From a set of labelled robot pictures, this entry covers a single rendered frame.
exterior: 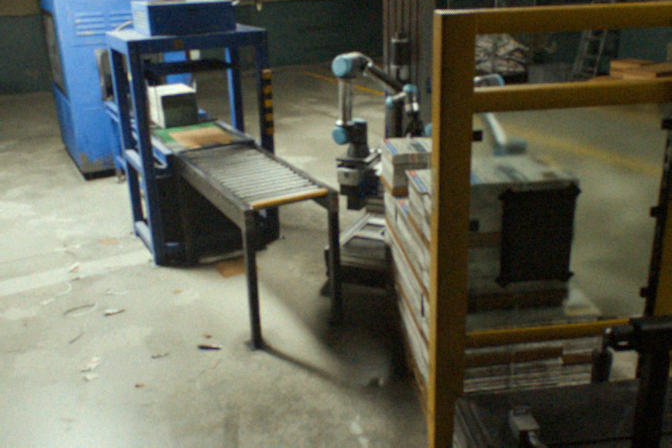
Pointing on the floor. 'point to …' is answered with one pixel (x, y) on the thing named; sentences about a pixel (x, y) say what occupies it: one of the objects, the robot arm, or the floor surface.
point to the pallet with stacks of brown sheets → (632, 68)
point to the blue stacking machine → (96, 59)
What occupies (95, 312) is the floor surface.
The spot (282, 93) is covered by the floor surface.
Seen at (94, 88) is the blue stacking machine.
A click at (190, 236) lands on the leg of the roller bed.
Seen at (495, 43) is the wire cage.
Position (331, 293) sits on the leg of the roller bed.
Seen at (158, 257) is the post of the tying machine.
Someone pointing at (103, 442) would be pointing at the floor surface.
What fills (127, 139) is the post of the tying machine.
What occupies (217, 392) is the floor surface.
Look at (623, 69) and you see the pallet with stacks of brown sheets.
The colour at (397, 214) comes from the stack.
